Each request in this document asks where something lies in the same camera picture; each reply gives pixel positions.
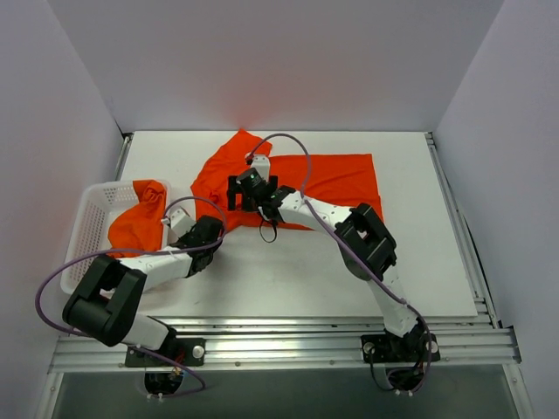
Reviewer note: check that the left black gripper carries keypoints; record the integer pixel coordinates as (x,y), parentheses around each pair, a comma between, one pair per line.
(192,237)

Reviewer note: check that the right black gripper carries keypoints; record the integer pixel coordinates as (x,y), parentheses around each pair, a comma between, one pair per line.
(245,195)

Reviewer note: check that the orange t-shirt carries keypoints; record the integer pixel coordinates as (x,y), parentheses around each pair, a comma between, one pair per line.
(140,227)
(345,180)

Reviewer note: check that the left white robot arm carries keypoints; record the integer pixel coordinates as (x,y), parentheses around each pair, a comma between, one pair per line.
(106,301)

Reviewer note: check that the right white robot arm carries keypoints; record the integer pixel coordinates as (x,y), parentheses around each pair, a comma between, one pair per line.
(368,249)

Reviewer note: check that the orange t-shirt in basket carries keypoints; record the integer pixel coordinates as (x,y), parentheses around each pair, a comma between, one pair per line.
(140,227)

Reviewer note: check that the white plastic basket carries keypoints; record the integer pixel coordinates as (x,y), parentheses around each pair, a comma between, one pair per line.
(99,206)

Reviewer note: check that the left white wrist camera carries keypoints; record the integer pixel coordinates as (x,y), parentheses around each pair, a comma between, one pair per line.
(179,222)

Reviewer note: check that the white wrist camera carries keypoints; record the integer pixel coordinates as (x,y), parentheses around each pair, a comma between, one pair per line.
(261,163)
(179,222)

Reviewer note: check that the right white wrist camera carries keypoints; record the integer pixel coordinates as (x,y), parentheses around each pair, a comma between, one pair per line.
(261,163)

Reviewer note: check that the left aluminium side rail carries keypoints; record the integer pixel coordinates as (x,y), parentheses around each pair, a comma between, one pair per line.
(123,155)

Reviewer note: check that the aluminium side rail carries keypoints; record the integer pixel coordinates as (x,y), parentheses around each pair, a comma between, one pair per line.
(123,155)
(467,249)

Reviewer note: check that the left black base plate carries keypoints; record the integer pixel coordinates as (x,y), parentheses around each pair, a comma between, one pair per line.
(189,352)

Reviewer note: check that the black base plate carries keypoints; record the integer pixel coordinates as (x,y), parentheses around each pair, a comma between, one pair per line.
(189,352)
(386,348)

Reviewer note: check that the aluminium front rail frame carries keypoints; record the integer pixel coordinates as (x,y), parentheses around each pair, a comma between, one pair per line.
(259,343)

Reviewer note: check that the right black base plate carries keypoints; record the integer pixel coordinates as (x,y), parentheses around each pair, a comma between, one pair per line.
(386,348)

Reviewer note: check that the right aluminium side rail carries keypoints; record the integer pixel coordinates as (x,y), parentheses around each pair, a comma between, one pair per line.
(467,249)

